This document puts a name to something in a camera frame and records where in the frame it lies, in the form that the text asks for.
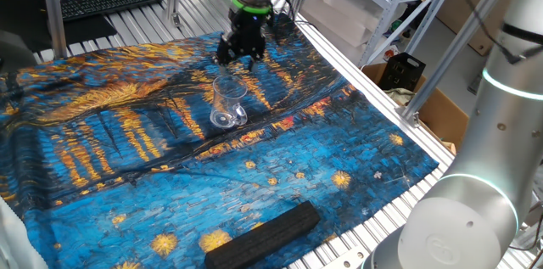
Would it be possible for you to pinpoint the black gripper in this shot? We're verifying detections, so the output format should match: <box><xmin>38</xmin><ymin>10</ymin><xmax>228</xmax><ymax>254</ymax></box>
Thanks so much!
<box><xmin>213</xmin><ymin>6</ymin><xmax>269</xmax><ymax>71</ymax></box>

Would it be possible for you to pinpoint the black computer keyboard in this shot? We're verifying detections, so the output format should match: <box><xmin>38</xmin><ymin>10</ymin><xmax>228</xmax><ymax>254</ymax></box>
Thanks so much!
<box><xmin>59</xmin><ymin>0</ymin><xmax>165</xmax><ymax>23</ymax></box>

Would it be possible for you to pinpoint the grey plastic crate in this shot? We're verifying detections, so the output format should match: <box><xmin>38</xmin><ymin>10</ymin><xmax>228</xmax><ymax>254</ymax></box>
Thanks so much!
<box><xmin>467</xmin><ymin>72</ymin><xmax>484</xmax><ymax>97</ymax></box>

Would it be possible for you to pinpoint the blue starry painting cloth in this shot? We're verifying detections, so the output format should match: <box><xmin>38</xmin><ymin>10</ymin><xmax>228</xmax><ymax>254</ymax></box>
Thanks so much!
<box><xmin>0</xmin><ymin>13</ymin><xmax>440</xmax><ymax>269</ymax></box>

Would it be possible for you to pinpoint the olive cloth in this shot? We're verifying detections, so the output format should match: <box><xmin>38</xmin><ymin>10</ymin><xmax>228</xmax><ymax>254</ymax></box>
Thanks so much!
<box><xmin>383</xmin><ymin>87</ymin><xmax>417</xmax><ymax>107</ymax></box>

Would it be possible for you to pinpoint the large cardboard sheet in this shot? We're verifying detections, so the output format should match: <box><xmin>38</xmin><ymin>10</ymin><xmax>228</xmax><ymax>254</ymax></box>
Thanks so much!
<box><xmin>431</xmin><ymin>0</ymin><xmax>518</xmax><ymax>57</ymax></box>

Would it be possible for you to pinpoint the black plastic crate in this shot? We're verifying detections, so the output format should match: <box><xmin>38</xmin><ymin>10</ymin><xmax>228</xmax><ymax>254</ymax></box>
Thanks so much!
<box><xmin>378</xmin><ymin>51</ymin><xmax>427</xmax><ymax>92</ymax></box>

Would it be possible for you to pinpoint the slanted aluminium frame post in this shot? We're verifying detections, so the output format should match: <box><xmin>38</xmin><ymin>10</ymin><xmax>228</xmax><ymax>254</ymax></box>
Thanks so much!
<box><xmin>400</xmin><ymin>0</ymin><xmax>522</xmax><ymax>128</ymax></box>

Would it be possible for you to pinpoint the white ridged panel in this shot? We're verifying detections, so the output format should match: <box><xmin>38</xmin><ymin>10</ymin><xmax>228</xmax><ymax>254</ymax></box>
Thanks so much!
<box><xmin>0</xmin><ymin>195</ymin><xmax>48</xmax><ymax>269</ymax></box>

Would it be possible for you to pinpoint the black rectangular block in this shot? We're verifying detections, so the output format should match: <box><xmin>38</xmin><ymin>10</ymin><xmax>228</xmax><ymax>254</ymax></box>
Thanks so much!
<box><xmin>204</xmin><ymin>199</ymin><xmax>322</xmax><ymax>269</ymax></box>

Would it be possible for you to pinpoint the black desk mat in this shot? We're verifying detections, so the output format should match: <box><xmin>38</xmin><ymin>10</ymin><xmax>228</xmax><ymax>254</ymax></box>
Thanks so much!
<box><xmin>40</xmin><ymin>14</ymin><xmax>119</xmax><ymax>52</ymax></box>

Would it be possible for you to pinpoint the open cardboard box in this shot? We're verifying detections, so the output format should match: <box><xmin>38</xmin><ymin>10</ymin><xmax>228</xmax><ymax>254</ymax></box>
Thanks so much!
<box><xmin>362</xmin><ymin>63</ymin><xmax>471</xmax><ymax>156</ymax></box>

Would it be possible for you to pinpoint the clear plastic cup with handle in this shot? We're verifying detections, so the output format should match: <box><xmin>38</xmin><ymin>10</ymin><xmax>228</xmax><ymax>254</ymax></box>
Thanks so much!
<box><xmin>210</xmin><ymin>73</ymin><xmax>249</xmax><ymax>129</ymax></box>

